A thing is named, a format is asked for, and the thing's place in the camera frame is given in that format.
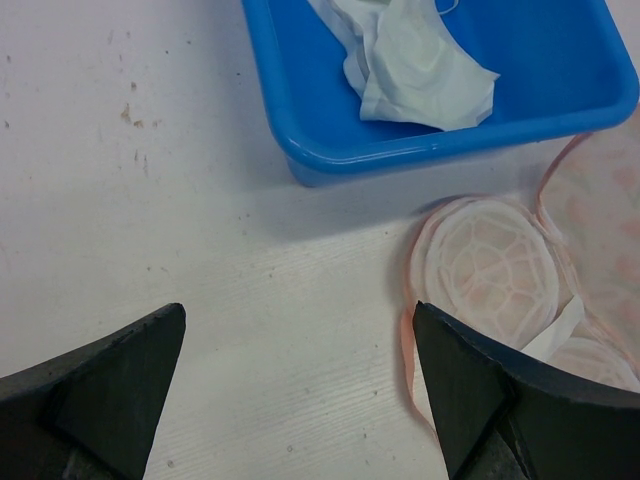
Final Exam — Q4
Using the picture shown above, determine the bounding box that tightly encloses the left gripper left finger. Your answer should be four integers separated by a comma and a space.
1, 303, 186, 479

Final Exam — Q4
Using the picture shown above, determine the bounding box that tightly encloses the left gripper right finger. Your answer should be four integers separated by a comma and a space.
413, 303, 639, 479

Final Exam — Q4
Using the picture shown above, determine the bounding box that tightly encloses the floral mesh laundry bag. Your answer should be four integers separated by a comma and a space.
399, 115, 639, 431

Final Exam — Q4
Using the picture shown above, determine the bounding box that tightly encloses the light green bra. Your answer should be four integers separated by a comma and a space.
310, 0, 499, 131

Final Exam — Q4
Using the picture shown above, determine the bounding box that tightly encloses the blue plastic bin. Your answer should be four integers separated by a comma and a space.
244, 1, 639, 187

